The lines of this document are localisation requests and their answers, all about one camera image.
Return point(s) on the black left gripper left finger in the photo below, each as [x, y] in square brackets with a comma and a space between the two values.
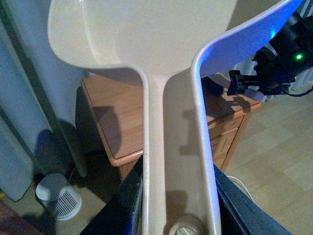
[121, 215]

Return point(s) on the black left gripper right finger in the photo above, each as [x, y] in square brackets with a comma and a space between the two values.
[239, 214]

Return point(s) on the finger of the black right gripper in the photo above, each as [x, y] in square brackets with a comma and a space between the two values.
[239, 83]

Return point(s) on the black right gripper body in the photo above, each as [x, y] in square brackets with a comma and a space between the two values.
[276, 70]

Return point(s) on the beige plastic dustpan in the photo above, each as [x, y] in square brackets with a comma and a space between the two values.
[167, 46]

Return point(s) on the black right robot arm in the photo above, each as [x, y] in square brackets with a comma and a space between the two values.
[296, 27]

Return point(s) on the roll of clear tape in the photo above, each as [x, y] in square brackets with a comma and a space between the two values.
[187, 225]

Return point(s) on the white air purifier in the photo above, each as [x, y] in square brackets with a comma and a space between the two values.
[59, 197]

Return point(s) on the grey-green curtain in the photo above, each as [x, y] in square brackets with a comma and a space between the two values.
[38, 133]

